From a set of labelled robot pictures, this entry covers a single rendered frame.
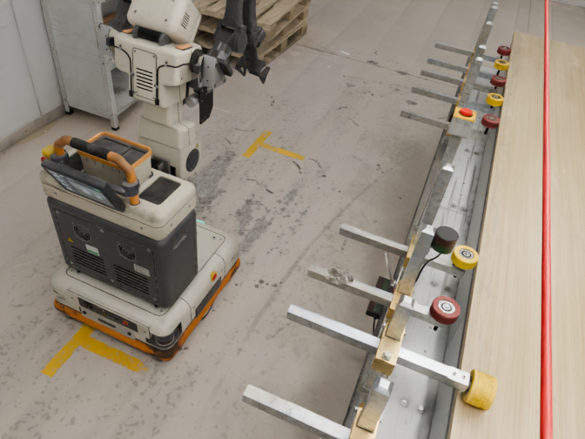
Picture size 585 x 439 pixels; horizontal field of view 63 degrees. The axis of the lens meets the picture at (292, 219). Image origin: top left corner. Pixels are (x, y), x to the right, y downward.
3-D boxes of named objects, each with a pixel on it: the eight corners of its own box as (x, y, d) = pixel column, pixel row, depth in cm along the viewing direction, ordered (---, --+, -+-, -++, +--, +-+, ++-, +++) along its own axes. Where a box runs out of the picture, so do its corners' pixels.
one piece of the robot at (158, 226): (169, 333, 205) (152, 177, 150) (66, 285, 217) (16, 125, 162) (210, 280, 229) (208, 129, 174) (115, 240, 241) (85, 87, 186)
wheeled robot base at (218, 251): (170, 368, 207) (165, 334, 191) (52, 312, 222) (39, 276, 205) (242, 266, 255) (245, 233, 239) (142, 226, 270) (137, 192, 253)
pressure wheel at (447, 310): (419, 334, 141) (431, 310, 134) (424, 314, 147) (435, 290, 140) (446, 344, 140) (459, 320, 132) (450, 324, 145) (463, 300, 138)
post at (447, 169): (400, 274, 173) (442, 165, 141) (402, 268, 175) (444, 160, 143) (410, 278, 172) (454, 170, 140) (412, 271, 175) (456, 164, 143)
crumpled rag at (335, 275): (321, 280, 145) (323, 274, 143) (329, 265, 149) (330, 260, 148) (349, 290, 143) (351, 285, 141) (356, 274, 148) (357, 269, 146)
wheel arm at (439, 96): (410, 93, 258) (412, 86, 255) (411, 91, 260) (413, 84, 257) (492, 117, 248) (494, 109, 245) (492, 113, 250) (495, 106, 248)
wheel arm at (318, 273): (305, 278, 150) (307, 268, 147) (309, 271, 152) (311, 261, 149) (443, 331, 140) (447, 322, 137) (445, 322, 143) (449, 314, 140)
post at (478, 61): (441, 147, 246) (475, 57, 214) (442, 145, 249) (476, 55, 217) (448, 150, 245) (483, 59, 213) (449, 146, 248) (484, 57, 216)
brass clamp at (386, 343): (368, 368, 117) (373, 356, 114) (381, 326, 127) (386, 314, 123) (392, 377, 116) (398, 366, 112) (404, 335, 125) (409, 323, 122)
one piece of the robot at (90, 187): (140, 225, 171) (115, 194, 151) (61, 192, 179) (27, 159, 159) (156, 199, 175) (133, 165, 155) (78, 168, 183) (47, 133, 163)
